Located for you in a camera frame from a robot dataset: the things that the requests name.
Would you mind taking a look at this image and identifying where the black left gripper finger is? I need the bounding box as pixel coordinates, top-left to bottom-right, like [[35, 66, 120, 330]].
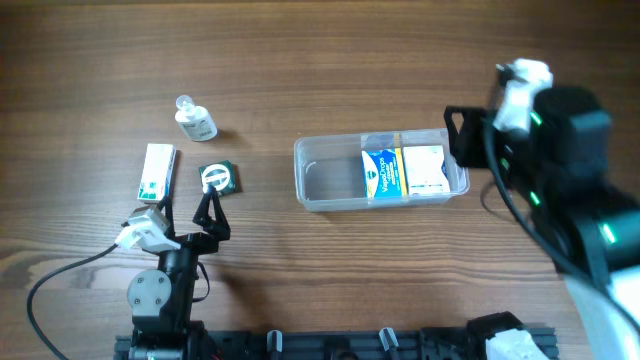
[[156, 195, 175, 236], [192, 185, 231, 240]]

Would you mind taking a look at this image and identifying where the white green Panadol box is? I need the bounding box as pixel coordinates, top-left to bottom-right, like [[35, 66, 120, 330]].
[[137, 143, 176, 203]]

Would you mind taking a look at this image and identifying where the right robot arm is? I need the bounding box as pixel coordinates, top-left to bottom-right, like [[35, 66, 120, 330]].
[[444, 86, 639, 359]]

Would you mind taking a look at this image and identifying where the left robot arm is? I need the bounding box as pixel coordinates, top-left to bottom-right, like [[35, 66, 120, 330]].
[[114, 191, 230, 360]]

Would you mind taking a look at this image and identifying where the clear plastic container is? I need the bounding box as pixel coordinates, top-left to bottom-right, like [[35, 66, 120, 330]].
[[294, 128, 471, 212]]

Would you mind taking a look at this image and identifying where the white medicine box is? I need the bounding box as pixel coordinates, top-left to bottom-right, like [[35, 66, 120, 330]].
[[402, 145, 450, 196]]

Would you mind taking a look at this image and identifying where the green Zam-Buk tin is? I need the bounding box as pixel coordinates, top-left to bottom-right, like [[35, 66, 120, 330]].
[[198, 160, 237, 196]]

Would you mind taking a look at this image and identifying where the white Calamol lotion bottle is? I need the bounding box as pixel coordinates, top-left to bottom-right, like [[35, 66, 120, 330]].
[[175, 95, 218, 142]]

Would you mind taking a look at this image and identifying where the blue VapoDrops box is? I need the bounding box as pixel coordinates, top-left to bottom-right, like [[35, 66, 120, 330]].
[[361, 148, 408, 199]]

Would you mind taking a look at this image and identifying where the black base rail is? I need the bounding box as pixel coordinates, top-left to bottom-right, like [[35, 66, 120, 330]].
[[113, 324, 559, 360]]

